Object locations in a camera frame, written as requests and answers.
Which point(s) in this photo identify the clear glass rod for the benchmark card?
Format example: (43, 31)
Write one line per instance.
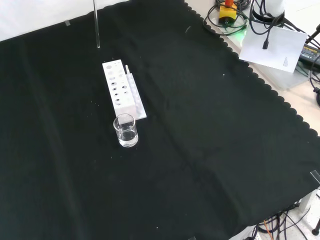
(97, 30)

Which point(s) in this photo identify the clear glass beaker with water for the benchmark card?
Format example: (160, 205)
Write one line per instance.
(127, 138)

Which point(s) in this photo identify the black scalloped bench cloth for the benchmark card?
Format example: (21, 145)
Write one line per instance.
(200, 150)

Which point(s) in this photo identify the clear plastic cloth clip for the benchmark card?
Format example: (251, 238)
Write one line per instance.
(316, 176)
(192, 238)
(67, 23)

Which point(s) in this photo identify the yellow emergency stop button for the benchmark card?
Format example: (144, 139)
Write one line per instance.
(227, 12)

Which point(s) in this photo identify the white paper sheet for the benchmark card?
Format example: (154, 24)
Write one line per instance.
(277, 52)

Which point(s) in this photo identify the black power adapter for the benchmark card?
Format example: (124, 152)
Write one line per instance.
(310, 53)

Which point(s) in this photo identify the grey metal base plate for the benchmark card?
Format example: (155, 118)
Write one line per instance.
(287, 80)

